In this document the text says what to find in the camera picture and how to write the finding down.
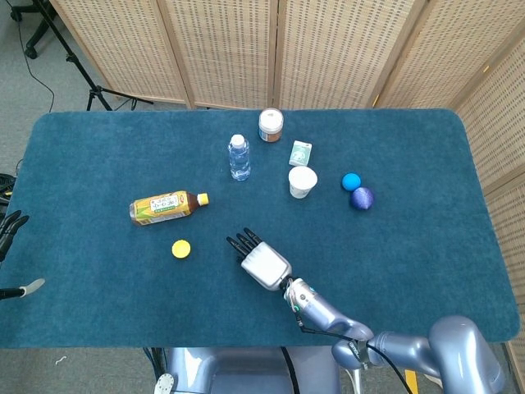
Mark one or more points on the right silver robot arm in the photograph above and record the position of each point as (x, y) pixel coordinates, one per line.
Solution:
(324, 316)

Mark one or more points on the small white green carton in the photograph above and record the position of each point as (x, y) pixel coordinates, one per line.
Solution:
(300, 153)

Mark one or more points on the glass jar white lid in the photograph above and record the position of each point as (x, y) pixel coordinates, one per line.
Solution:
(270, 127)

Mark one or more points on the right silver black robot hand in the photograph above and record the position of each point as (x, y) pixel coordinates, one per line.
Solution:
(266, 264)

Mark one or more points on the clear plastic water bottle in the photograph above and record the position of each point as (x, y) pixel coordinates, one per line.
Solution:
(239, 160)

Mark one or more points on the purple ball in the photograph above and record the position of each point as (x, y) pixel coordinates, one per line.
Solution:
(362, 198)

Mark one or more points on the black office chair base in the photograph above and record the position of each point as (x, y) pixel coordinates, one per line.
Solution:
(35, 37)

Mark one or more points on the yellow round lid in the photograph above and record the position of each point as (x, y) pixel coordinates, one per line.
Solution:
(181, 249)

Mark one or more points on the teal table cloth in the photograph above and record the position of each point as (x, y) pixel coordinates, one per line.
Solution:
(123, 295)

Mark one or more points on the silver robot torso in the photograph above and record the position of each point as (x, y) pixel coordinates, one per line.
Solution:
(246, 369)

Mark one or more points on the white paper cup blue print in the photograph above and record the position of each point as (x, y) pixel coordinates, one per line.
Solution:
(302, 182)

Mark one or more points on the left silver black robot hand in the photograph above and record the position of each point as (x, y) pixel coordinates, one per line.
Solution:
(10, 230)

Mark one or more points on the black tripod stand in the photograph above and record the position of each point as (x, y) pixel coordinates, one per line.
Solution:
(80, 70)

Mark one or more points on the light blue ball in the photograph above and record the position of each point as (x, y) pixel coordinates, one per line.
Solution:
(351, 181)

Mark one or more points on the tea bottle yellow label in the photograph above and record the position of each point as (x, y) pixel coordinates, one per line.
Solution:
(162, 206)

